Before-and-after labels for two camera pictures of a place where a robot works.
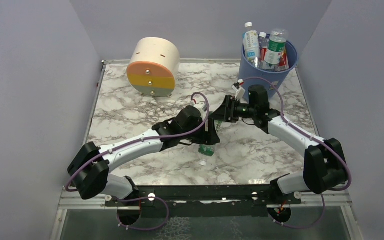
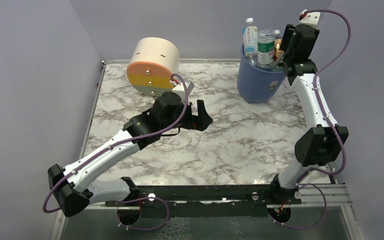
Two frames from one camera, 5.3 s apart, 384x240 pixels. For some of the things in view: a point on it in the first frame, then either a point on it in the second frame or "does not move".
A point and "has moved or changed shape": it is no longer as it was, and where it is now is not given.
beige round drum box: (153, 70) does not move
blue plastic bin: (249, 76) does not move
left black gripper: (208, 133) to (193, 117)
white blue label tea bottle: (251, 46) does not move
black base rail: (212, 201) does not move
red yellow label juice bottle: (283, 65) has moved or changed shape
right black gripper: (229, 110) to (286, 58)
